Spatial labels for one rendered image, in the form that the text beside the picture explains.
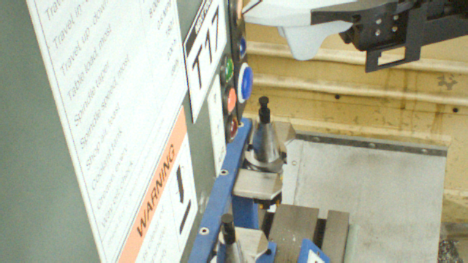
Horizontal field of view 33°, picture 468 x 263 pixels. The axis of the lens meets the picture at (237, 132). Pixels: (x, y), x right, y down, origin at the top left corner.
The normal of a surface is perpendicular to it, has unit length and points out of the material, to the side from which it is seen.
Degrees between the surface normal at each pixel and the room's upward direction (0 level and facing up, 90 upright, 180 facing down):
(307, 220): 0
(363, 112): 90
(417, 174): 24
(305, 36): 90
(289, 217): 0
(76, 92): 90
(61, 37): 90
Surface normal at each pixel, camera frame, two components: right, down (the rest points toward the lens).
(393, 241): -0.14, -0.39
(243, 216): -0.22, 0.68
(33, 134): 0.97, 0.11
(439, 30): 0.30, 0.64
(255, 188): -0.06, -0.73
